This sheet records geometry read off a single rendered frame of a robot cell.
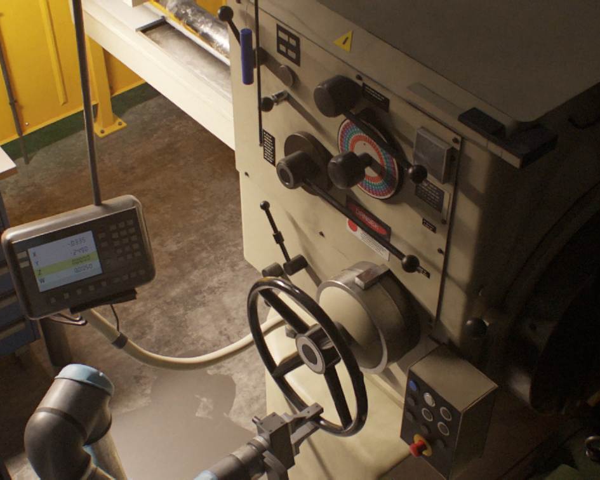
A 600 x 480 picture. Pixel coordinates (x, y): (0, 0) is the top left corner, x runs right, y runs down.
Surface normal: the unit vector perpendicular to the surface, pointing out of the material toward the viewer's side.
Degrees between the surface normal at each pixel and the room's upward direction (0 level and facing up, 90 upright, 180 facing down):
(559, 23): 0
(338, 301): 62
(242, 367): 0
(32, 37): 90
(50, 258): 70
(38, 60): 90
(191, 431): 0
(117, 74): 90
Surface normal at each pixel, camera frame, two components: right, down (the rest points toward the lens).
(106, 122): 0.64, 0.53
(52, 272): 0.40, 0.34
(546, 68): 0.00, -0.73
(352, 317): -0.56, 0.13
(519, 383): -0.76, 0.55
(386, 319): 0.47, -0.11
